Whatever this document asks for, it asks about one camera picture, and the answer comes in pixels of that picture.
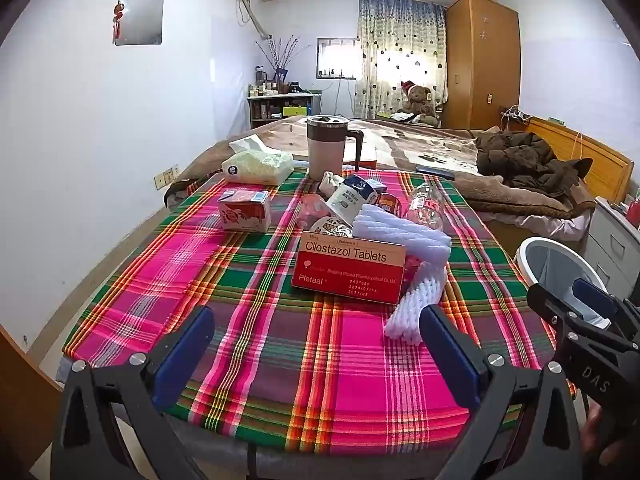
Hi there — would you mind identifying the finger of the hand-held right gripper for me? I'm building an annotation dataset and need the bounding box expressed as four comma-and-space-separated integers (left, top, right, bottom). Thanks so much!
527, 285, 638, 361
572, 279, 640, 336

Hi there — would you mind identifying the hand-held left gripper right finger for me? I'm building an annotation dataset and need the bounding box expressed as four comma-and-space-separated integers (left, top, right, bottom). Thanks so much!
419, 304, 586, 480

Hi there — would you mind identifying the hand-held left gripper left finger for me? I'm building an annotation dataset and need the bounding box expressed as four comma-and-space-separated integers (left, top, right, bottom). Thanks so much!
50, 305, 231, 480

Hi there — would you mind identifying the white round trash bin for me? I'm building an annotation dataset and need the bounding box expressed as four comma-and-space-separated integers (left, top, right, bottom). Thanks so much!
515, 236, 608, 326

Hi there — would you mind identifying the clear plastic bottle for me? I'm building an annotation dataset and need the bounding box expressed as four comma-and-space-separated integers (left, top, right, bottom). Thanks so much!
402, 183, 446, 233

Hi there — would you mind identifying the red drink can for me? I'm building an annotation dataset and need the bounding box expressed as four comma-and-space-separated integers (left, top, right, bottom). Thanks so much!
376, 192, 401, 217

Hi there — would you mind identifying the pink plastic wrapper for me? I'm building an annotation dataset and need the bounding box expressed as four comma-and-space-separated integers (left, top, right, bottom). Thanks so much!
296, 194, 331, 228

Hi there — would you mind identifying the white paper bag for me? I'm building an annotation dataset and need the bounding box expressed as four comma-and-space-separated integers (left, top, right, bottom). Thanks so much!
320, 171, 346, 196

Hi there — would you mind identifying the person's right hand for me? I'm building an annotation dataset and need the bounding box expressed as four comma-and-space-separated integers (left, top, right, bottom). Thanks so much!
582, 402, 623, 471

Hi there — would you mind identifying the grey drawer nightstand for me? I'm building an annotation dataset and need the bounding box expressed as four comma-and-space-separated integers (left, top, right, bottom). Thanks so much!
582, 197, 640, 301

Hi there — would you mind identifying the white foam net sleeve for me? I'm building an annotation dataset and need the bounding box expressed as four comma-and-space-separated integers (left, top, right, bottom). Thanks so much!
350, 204, 452, 267
384, 260, 448, 346

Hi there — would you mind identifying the white bed sheet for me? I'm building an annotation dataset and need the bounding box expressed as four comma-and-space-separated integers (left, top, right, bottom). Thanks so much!
475, 210, 591, 241

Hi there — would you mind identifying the pink green plaid tablecloth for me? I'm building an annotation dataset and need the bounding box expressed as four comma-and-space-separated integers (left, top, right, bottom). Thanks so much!
62, 167, 576, 443

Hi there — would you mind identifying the red white medicine box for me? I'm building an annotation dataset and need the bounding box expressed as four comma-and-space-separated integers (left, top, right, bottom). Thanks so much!
291, 231, 407, 305

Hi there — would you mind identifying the wooden bed headboard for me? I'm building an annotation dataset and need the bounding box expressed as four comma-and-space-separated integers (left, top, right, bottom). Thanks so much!
500, 115, 635, 206

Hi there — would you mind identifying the small pink printed box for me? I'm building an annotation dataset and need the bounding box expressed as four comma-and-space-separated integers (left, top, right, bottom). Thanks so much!
217, 188, 272, 233

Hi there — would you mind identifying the dark brown jacket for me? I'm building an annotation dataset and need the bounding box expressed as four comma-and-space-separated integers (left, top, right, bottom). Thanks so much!
475, 130, 593, 198

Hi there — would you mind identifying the brown wooden furniture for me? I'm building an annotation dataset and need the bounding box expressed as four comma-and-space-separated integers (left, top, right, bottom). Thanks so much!
0, 325, 63, 471

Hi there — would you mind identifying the patterned paper bowl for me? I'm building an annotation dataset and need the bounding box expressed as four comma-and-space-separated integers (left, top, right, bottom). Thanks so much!
312, 216, 353, 238

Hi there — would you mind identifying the white blue packet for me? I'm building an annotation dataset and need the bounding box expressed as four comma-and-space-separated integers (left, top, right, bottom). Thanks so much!
326, 175, 379, 223

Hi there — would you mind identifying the yellow patterned tissue pack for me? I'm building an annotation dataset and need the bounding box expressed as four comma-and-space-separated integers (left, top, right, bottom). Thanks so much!
221, 136, 295, 186

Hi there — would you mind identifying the bed with brown blanket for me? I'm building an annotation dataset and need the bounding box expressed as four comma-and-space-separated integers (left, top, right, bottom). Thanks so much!
165, 115, 596, 221

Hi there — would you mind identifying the beige mug with brown lid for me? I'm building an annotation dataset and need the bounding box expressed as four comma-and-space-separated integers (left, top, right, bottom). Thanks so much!
306, 115, 365, 182

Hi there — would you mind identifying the brown teddy bear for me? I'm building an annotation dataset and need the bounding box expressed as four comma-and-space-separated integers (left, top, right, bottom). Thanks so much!
400, 80, 438, 126

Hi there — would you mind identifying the cluttered shelf desk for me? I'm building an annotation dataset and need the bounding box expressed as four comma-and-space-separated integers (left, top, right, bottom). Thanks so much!
247, 91, 321, 128

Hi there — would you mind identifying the wooden wardrobe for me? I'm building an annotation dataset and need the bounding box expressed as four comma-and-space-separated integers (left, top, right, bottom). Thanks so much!
442, 0, 523, 131

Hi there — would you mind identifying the vase with dry branches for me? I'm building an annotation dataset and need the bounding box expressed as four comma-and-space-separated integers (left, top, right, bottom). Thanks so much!
256, 35, 311, 93

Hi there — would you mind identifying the heart patterned curtain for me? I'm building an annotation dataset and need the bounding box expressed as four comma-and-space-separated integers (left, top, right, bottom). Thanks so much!
355, 0, 447, 121

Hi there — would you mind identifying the small window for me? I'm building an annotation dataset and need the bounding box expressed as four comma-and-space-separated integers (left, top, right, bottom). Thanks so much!
316, 37, 358, 80

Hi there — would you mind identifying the air conditioner pipe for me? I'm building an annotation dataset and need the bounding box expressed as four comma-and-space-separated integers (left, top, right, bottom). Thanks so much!
234, 0, 271, 41

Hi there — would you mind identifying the beige wall socket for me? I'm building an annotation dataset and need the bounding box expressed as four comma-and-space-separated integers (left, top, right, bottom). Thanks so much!
154, 165, 180, 190

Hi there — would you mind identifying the grey wall board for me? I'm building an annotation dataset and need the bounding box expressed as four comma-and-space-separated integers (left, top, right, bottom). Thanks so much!
115, 0, 165, 46

